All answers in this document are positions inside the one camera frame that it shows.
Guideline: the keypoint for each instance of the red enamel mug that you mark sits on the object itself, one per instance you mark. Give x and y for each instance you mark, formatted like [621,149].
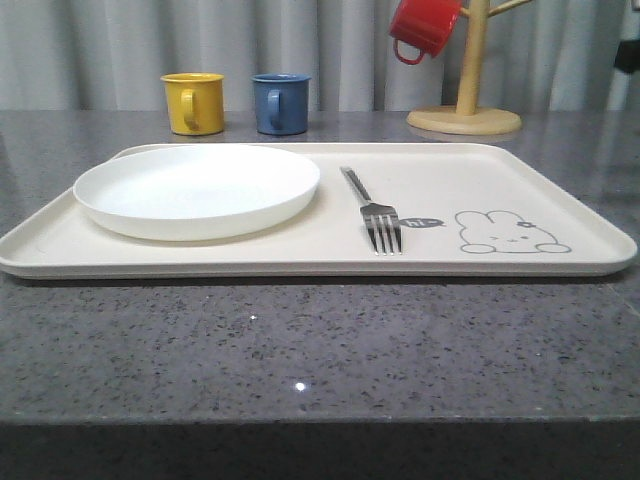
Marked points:
[425,25]

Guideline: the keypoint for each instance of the blue enamel mug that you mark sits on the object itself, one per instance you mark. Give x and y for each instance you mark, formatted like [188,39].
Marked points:
[281,103]

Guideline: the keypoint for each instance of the white round plate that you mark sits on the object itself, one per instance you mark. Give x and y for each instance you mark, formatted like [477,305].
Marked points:
[197,192]

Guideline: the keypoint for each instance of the yellow enamel mug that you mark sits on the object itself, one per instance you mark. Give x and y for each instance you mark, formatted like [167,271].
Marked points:
[195,103]

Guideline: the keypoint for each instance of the beige rabbit serving tray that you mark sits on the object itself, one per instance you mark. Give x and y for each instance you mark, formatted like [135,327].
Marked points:
[464,209]

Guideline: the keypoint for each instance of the silver metal fork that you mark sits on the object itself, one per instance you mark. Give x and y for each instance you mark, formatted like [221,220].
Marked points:
[381,221]

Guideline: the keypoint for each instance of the wooden mug tree stand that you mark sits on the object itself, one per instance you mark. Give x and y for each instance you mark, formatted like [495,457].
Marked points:
[467,117]

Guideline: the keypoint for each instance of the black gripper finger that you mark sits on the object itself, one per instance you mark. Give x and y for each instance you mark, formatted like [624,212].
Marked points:
[627,59]

